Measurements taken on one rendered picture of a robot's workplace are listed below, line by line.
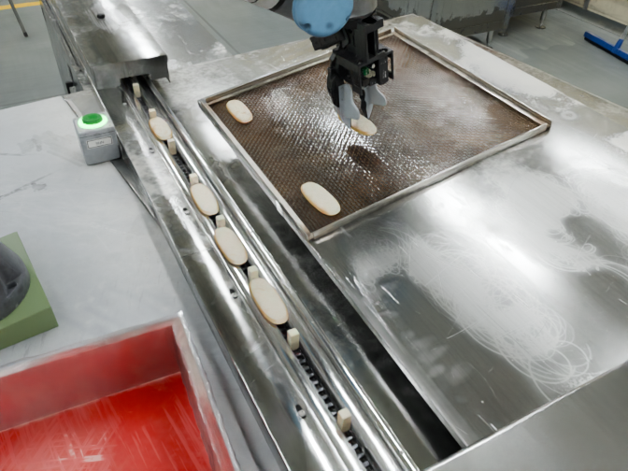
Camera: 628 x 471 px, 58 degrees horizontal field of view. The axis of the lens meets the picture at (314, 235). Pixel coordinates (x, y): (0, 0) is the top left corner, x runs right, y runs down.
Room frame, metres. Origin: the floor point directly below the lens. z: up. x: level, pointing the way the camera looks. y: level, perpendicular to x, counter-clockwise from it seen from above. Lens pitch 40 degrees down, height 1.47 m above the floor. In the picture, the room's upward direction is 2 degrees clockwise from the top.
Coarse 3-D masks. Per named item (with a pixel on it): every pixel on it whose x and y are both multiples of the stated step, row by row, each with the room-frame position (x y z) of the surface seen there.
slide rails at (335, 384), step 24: (144, 96) 1.21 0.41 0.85; (144, 120) 1.10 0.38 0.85; (168, 120) 1.11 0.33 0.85; (192, 168) 0.92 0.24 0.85; (216, 192) 0.84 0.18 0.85; (240, 240) 0.71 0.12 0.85; (264, 264) 0.65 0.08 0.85; (240, 288) 0.60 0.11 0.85; (288, 312) 0.55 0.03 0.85; (312, 336) 0.51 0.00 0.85; (288, 360) 0.47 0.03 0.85; (312, 360) 0.47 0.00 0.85; (312, 384) 0.43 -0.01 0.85; (336, 384) 0.43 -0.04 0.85; (312, 408) 0.40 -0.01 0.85; (360, 408) 0.40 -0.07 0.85; (336, 432) 0.37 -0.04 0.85; (360, 432) 0.37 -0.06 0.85; (384, 456) 0.34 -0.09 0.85
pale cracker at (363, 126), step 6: (360, 114) 0.95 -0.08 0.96; (354, 120) 0.93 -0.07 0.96; (360, 120) 0.93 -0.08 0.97; (366, 120) 0.92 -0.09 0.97; (354, 126) 0.91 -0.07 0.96; (360, 126) 0.91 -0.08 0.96; (366, 126) 0.90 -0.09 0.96; (372, 126) 0.91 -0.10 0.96; (360, 132) 0.90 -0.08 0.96; (366, 132) 0.89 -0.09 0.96; (372, 132) 0.89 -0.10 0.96
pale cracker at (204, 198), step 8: (200, 184) 0.86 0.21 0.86; (192, 192) 0.83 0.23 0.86; (200, 192) 0.83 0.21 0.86; (208, 192) 0.83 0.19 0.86; (200, 200) 0.81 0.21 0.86; (208, 200) 0.80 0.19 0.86; (216, 200) 0.81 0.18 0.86; (200, 208) 0.79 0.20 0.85; (208, 208) 0.78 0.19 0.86; (216, 208) 0.79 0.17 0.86
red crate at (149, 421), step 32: (160, 384) 0.44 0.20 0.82; (64, 416) 0.39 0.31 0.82; (96, 416) 0.39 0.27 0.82; (128, 416) 0.39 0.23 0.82; (160, 416) 0.39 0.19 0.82; (192, 416) 0.40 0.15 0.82; (0, 448) 0.34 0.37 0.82; (32, 448) 0.35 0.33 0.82; (64, 448) 0.35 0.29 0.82; (96, 448) 0.35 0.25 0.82; (128, 448) 0.35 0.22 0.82; (160, 448) 0.35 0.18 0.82; (192, 448) 0.35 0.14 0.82
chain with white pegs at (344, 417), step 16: (128, 80) 1.32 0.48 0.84; (176, 160) 0.96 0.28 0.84; (192, 176) 0.86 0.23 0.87; (224, 224) 0.74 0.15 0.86; (256, 272) 0.62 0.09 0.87; (288, 336) 0.50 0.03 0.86; (304, 368) 0.46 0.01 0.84; (320, 384) 0.44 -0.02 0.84; (352, 432) 0.37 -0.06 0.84; (352, 448) 0.35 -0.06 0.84; (368, 464) 0.33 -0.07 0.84
